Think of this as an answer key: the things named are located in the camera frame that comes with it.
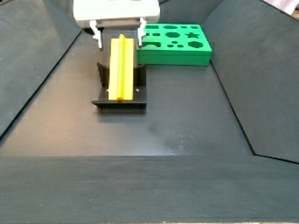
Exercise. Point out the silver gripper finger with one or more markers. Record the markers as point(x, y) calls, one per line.
point(96, 32)
point(140, 31)

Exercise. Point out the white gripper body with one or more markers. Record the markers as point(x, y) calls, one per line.
point(115, 13)

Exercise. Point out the black cradle fixture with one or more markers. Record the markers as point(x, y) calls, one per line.
point(139, 101)

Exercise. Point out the green shape-sorting block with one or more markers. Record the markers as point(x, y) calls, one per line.
point(175, 44)

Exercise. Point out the yellow star-profile bar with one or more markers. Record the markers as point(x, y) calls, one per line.
point(121, 66)

